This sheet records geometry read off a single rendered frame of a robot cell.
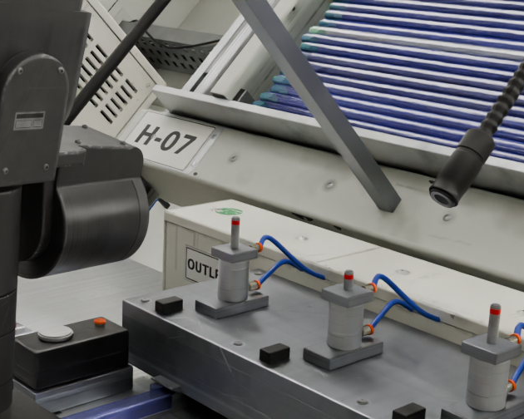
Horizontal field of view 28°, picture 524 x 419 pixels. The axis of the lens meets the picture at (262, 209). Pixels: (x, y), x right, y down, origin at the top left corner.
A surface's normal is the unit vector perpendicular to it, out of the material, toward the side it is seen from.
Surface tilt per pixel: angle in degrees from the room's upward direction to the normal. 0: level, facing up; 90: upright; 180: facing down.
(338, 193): 90
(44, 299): 45
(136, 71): 90
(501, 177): 180
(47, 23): 89
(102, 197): 63
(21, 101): 89
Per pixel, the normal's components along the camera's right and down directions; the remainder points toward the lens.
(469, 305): 0.04, -0.97
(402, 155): -0.56, 0.78
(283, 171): -0.49, -0.59
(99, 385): 0.67, 0.22
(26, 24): 0.77, 0.33
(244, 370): -0.74, 0.13
